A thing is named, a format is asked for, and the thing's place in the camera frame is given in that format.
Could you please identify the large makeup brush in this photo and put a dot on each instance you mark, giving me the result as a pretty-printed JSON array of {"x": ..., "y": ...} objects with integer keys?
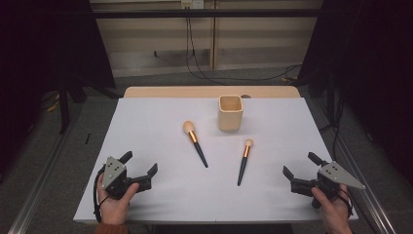
[{"x": 195, "y": 143}]

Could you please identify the white table sheet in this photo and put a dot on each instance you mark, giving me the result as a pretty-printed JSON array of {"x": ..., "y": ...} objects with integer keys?
[{"x": 181, "y": 195}]

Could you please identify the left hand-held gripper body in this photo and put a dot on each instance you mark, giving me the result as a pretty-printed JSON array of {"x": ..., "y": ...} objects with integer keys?
[{"x": 113, "y": 175}]

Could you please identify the small makeup brush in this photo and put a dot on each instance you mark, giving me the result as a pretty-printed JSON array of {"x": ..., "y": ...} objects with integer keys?
[{"x": 244, "y": 161}]

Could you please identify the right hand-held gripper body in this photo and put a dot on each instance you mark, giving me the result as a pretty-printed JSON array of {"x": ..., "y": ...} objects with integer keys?
[{"x": 328, "y": 180}]

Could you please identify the person's right hand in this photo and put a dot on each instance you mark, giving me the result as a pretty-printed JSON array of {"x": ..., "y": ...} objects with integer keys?
[{"x": 334, "y": 211}]

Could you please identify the black horizontal bar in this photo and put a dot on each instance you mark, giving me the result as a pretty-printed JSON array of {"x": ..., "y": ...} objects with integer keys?
[{"x": 207, "y": 13}]

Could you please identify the metal floor rail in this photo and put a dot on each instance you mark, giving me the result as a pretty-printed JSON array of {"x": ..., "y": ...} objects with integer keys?
[
  {"x": 39, "y": 188},
  {"x": 367, "y": 198}
]

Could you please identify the wooden wall post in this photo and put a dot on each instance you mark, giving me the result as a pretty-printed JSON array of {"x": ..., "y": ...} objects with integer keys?
[{"x": 213, "y": 42}]

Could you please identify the black metal stand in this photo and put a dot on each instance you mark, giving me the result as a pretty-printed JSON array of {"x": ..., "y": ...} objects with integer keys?
[{"x": 64, "y": 110}]

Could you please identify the small black floor stick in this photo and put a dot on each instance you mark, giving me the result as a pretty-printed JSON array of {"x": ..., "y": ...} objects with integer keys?
[{"x": 87, "y": 138}]

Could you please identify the white wall socket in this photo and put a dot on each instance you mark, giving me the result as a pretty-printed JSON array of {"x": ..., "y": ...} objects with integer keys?
[{"x": 192, "y": 4}]

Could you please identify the person's left hand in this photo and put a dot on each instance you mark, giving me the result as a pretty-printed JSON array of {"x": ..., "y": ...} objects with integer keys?
[{"x": 113, "y": 208}]

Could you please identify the black curtain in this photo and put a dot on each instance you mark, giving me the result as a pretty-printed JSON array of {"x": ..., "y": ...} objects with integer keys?
[
  {"x": 45, "y": 45},
  {"x": 370, "y": 65}
]

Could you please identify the wooden table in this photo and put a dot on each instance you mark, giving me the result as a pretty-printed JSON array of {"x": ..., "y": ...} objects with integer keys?
[{"x": 181, "y": 91}]

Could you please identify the beige square cup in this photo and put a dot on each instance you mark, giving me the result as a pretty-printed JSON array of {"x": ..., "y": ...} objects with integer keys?
[{"x": 230, "y": 120}]

